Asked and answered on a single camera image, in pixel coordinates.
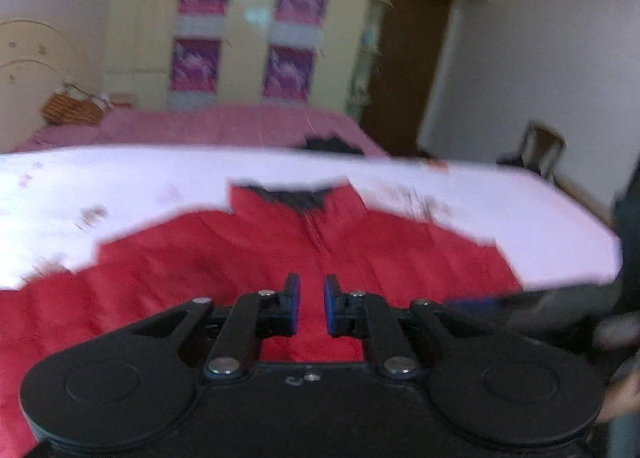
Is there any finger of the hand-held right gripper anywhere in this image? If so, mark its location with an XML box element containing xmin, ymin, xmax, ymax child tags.
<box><xmin>445</xmin><ymin>294</ymin><xmax>526</xmax><ymax>323</ymax></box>

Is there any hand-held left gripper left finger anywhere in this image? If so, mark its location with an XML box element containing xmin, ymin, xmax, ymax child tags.
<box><xmin>129</xmin><ymin>274</ymin><xmax>300</xmax><ymax>382</ymax></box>

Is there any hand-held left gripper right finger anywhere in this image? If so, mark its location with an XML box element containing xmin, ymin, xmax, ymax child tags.
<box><xmin>323</xmin><ymin>275</ymin><xmax>494</xmax><ymax>380</ymax></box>

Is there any red padded jacket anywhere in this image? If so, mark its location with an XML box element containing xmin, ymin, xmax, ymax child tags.
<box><xmin>0</xmin><ymin>178</ymin><xmax>523</xmax><ymax>458</ymax></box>

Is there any person's right forearm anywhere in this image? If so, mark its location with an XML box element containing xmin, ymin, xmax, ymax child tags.
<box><xmin>597</xmin><ymin>378</ymin><xmax>640</xmax><ymax>425</ymax></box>

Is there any black cloth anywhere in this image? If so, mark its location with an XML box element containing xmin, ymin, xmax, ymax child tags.
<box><xmin>295</xmin><ymin>135</ymin><xmax>366</xmax><ymax>156</ymax></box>

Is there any brown wooden chair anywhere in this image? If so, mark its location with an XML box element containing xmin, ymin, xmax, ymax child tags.
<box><xmin>497</xmin><ymin>121</ymin><xmax>566</xmax><ymax>179</ymax></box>

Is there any white floral quilt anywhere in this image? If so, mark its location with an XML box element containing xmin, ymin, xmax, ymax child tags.
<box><xmin>0</xmin><ymin>144</ymin><xmax>623</xmax><ymax>291</ymax></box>

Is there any pink bed sheet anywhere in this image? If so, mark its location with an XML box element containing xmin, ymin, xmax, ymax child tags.
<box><xmin>10</xmin><ymin>103</ymin><xmax>391</xmax><ymax>159</ymax></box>

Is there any brown wooden door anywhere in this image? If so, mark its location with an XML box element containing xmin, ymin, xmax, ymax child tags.
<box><xmin>360</xmin><ymin>0</ymin><xmax>453</xmax><ymax>156</ymax></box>

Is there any cream wardrobe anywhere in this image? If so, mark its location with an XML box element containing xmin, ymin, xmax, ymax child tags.
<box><xmin>102</xmin><ymin>0</ymin><xmax>381</xmax><ymax>112</ymax></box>

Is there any open shelf unit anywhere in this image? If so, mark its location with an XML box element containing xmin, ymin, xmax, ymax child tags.
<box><xmin>345</xmin><ymin>0</ymin><xmax>396</xmax><ymax>124</ymax></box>

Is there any wicker basket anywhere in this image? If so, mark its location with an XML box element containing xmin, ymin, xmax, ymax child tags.
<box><xmin>40</xmin><ymin>83</ymin><xmax>116</xmax><ymax>126</ymax></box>

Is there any cream arched headboard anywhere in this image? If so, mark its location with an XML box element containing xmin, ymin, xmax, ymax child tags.
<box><xmin>0</xmin><ymin>18</ymin><xmax>76</xmax><ymax>149</ymax></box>

